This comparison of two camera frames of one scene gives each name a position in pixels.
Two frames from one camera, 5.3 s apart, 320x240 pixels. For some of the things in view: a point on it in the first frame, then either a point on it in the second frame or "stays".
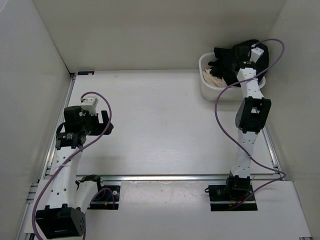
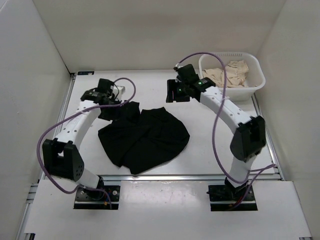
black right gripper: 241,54 → 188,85
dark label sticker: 85,73 stays
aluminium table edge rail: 182,177 stays
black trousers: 227,62 → 140,141
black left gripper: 100,128 → 112,117
